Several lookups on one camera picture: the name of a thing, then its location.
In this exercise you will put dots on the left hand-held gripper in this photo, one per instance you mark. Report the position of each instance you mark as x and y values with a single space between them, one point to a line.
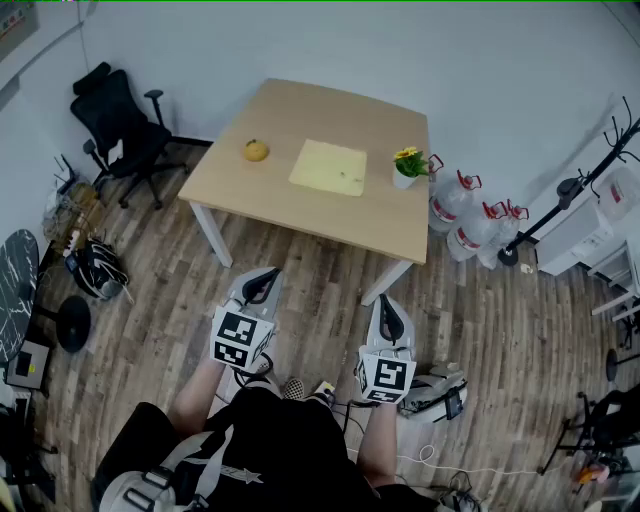
235 335

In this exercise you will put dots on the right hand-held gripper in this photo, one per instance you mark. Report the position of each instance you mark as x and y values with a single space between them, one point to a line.
385 375

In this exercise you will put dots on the yellow cloth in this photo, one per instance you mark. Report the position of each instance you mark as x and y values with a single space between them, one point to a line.
327 167

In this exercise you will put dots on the person's left forearm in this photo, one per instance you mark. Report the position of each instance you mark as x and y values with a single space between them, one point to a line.
200 400

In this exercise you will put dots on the person's right forearm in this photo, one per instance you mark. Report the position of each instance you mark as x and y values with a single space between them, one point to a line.
379 440

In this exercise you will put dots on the white table leg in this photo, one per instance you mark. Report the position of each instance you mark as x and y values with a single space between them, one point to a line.
385 282
212 232

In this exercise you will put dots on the grey white floor device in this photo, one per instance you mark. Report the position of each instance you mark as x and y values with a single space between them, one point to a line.
430 395

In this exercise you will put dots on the white yellow power adapter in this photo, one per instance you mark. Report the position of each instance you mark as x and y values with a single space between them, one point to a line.
325 389

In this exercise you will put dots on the small black screen device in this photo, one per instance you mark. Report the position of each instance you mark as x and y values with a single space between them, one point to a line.
454 402

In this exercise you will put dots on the checkered shoe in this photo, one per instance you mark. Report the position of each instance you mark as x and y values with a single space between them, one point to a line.
294 389

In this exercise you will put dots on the person's black clothing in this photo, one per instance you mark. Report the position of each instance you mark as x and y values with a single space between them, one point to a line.
280 450

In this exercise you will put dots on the black white striped bag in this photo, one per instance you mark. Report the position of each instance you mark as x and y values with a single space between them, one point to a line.
100 272

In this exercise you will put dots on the sunflower in white pot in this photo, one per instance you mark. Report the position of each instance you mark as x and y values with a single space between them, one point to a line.
407 167

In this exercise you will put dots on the black round stand base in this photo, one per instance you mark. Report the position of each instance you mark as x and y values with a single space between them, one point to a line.
75 325

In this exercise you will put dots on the white power strip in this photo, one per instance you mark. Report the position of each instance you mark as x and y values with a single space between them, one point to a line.
71 242

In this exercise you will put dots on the black coat rack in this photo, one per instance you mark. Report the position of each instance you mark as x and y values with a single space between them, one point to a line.
567 192

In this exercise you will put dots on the black router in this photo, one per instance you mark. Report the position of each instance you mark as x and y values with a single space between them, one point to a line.
65 180

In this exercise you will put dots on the black round-base stool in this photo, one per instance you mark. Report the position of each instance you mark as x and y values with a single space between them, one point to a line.
612 362

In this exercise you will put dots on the black office chair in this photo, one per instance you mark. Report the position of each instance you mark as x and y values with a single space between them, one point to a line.
115 115

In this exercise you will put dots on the black folding stand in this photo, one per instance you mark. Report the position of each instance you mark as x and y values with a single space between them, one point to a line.
600 425

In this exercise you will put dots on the black marble round table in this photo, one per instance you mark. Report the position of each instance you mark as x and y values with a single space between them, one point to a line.
17 290

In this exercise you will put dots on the grey box device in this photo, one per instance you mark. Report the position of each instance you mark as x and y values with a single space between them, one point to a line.
27 365

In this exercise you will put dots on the small orange object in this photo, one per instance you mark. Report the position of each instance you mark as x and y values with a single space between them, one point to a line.
590 474

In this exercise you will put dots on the white shelf frame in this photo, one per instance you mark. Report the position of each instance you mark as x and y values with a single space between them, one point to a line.
617 295

